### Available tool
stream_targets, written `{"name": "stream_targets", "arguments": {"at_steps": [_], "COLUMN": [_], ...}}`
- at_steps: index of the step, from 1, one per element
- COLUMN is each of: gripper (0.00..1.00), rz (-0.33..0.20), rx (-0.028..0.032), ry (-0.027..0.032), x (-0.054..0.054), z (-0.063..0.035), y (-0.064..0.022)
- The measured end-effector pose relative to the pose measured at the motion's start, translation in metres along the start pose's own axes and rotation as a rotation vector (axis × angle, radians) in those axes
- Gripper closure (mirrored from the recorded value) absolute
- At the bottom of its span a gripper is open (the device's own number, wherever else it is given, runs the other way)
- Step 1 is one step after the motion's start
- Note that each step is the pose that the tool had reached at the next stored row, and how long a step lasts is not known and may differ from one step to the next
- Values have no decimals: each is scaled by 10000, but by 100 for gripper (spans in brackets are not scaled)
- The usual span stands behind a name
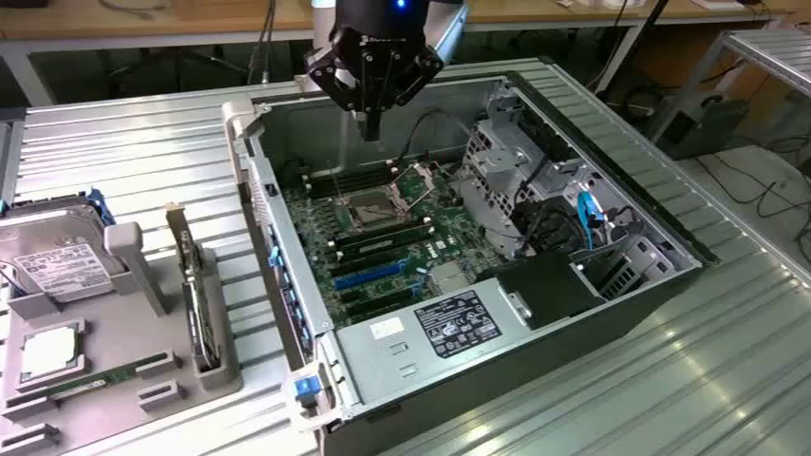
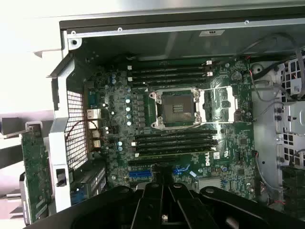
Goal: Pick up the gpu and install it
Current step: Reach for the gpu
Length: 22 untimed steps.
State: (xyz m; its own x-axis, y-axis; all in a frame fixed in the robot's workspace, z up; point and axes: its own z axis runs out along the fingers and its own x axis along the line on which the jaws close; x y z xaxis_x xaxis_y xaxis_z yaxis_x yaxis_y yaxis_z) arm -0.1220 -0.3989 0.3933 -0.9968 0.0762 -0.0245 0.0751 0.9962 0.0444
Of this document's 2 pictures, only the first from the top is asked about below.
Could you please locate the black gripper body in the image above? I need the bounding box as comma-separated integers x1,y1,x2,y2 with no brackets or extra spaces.
329,0,432,111

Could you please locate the low-profile graphics card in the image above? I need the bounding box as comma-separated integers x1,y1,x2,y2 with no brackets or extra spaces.
162,201,224,373

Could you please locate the silver metal drive cage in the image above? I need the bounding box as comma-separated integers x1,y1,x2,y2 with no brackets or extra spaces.
458,118,611,258

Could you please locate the open metal socket cover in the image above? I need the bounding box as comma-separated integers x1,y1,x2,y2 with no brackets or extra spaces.
388,163,445,211

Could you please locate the CPU socket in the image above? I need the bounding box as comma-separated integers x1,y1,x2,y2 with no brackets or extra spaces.
338,189,413,235

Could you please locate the green motherboard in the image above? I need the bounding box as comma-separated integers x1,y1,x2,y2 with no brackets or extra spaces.
277,159,508,329

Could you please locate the silver chipset heat sink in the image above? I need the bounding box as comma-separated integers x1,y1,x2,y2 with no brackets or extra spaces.
426,263,473,292

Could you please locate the blue expansion slot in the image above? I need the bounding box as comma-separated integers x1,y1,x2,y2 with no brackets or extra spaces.
333,263,410,293

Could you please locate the open black PC case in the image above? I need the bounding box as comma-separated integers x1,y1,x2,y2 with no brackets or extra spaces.
220,56,721,456

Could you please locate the black box on floor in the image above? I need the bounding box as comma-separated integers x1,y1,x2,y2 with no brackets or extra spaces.
669,94,751,161

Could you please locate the black expansion slot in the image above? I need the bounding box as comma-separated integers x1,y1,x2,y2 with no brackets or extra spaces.
344,296,426,320
341,284,420,309

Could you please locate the black plastic air shroud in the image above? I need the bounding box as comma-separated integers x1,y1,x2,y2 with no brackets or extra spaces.
496,251,611,332

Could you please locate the silver hard disk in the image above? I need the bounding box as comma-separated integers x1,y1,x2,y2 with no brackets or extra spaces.
0,203,118,303

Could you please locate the grey power supply unit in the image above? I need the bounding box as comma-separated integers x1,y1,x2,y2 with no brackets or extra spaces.
334,277,541,410

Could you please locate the grey plastic parts rack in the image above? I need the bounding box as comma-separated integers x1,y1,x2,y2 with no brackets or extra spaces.
0,220,245,455

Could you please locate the silver CPU chip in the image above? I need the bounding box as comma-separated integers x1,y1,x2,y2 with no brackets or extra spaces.
17,327,85,377

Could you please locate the green RAM stick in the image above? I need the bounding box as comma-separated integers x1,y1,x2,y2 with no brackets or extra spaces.
44,361,145,398

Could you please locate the hanging black cable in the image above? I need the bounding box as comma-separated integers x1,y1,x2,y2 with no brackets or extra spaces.
249,0,278,86

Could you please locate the wooden desk with white frame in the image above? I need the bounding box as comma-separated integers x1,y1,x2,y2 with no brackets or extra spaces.
0,0,793,108

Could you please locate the blue flat wire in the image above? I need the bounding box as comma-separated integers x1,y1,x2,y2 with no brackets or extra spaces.
576,191,603,251

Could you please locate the blue plastic disk bracket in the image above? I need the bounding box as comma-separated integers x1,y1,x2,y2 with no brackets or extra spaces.
80,187,117,228

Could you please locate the metal slat table frame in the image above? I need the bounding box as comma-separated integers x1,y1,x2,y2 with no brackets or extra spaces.
645,30,811,143

